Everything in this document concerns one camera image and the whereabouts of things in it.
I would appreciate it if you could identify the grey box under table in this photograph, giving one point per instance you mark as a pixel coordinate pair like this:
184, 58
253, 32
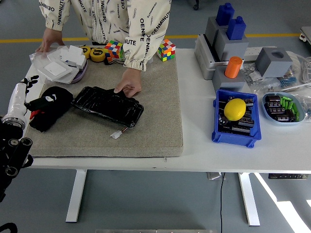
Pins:
213, 176

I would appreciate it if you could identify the bag of metal parts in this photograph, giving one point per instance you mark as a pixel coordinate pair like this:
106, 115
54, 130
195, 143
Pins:
252, 75

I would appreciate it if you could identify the black chair wheel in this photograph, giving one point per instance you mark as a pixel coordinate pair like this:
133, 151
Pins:
196, 4

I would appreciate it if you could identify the dark brown capacitor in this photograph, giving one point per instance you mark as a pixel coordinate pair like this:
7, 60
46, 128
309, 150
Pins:
246, 122
240, 130
273, 104
223, 120
284, 117
272, 98
249, 102
275, 111

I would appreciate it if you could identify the person's left forearm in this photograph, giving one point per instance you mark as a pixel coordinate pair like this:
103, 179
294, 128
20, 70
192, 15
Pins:
143, 46

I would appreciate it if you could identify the black rag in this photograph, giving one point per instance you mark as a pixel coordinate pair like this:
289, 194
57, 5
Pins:
53, 119

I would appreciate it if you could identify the white thin rod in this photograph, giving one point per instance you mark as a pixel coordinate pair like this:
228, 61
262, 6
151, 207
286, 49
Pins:
296, 87

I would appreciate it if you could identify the bag of blue resistors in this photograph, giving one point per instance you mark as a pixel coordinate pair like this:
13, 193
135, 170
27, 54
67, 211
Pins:
289, 80

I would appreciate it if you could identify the green battery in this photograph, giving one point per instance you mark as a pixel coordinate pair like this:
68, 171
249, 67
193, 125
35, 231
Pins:
283, 100
290, 106
295, 111
287, 104

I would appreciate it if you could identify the clear plastic bag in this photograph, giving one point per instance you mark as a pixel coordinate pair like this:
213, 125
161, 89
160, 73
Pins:
306, 104
39, 60

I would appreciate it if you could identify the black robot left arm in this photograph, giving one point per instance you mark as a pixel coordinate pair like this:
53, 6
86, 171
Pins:
9, 155

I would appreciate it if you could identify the yellow tape measure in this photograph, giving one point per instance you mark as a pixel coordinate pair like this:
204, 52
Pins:
97, 54
85, 51

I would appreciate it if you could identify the blue peg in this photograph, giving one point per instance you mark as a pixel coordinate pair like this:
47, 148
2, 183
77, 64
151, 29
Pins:
236, 28
224, 13

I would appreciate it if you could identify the purple bowl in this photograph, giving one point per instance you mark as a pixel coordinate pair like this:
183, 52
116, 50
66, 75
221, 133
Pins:
81, 74

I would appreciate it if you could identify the grey-brown mat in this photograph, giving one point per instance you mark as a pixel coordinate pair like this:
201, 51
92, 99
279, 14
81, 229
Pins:
150, 121

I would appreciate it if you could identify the orange cylinder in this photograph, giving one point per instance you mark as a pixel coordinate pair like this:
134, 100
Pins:
233, 68

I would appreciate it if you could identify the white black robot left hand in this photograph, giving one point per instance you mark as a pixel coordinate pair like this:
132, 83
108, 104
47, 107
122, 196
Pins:
15, 102

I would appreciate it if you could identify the person's right forearm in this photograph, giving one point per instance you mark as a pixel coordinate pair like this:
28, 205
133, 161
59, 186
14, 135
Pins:
57, 14

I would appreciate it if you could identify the white table leg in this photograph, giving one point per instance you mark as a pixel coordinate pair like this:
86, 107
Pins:
249, 199
76, 194

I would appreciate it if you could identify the stickerless colourful puzzle cube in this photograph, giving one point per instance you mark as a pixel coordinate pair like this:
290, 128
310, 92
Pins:
113, 49

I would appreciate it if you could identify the light grey enclosure box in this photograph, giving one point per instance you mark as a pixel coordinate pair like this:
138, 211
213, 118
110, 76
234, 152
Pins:
202, 58

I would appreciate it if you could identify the grey block with round hole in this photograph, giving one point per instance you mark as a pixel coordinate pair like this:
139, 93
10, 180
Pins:
272, 64

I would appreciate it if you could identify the flat white square box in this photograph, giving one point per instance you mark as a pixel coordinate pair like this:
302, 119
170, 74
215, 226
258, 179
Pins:
55, 69

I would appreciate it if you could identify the light blue tray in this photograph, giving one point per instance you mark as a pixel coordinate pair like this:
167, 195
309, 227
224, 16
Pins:
267, 117

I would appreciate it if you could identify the clear bag of screws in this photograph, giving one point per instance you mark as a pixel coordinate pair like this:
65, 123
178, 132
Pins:
268, 87

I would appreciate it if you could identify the blue plastic bin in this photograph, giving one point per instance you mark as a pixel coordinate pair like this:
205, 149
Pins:
235, 140

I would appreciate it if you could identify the white-framed colourful puzzle cube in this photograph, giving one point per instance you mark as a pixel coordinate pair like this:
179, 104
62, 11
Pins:
166, 49

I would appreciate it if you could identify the black table control panel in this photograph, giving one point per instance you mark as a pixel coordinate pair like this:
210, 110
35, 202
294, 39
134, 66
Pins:
288, 176

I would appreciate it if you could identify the person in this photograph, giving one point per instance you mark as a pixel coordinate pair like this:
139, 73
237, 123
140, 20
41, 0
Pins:
109, 17

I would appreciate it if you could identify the grey platform with red mark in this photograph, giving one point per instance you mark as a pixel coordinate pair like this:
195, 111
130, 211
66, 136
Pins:
306, 35

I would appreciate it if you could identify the person's left hand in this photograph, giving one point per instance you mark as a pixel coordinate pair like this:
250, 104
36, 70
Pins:
132, 82

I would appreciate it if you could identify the yellow lemon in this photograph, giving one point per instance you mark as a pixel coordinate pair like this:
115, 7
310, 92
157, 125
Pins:
234, 109

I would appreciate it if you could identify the person's right hand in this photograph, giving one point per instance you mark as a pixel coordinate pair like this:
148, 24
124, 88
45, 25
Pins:
51, 38

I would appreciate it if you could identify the white folded carton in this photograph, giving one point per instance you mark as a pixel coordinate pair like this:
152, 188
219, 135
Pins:
73, 54

